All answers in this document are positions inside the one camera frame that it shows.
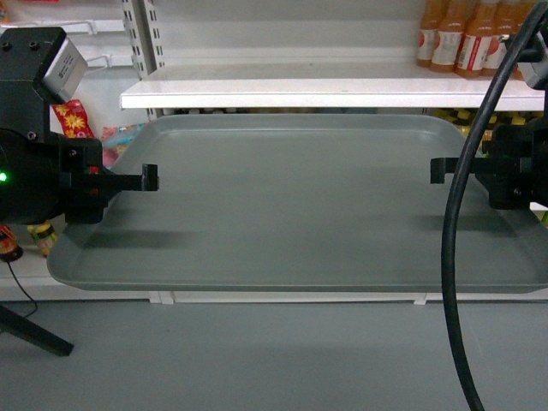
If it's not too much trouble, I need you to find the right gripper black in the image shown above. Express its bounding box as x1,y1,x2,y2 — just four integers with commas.
430,123,547,210

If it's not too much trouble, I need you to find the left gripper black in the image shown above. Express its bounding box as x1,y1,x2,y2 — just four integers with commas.
59,138,159,224

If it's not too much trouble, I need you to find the grey rectangular serving tray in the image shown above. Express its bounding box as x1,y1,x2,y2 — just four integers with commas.
46,113,548,295

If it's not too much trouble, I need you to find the teal snack bag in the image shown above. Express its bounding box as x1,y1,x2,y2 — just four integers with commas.
100,123,145,168

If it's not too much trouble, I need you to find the white upper shelf board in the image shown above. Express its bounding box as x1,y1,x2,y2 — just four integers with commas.
120,68,547,110

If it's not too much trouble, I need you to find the red snack packet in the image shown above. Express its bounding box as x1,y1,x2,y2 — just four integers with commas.
51,99,95,139

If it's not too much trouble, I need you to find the orange juice bottle right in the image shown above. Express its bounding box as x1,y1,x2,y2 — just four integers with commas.
455,1,497,79

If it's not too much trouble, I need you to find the orange juice bottle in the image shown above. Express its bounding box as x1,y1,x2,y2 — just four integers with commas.
416,0,445,68
455,1,497,79

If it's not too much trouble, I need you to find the orange juice bottle left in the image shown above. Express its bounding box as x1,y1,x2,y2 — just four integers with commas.
416,0,445,68

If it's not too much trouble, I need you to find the red lid sauce jar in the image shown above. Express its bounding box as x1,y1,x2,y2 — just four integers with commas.
1,224,23,262

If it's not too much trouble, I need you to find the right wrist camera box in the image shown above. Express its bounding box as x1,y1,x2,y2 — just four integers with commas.
518,37,547,90

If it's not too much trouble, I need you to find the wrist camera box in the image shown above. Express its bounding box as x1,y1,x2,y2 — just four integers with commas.
518,37,547,90
42,38,88,103

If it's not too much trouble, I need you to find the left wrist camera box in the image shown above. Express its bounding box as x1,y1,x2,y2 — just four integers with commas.
42,38,88,103

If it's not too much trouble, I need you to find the thick black cable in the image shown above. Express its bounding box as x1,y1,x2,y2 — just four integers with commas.
440,2,548,411

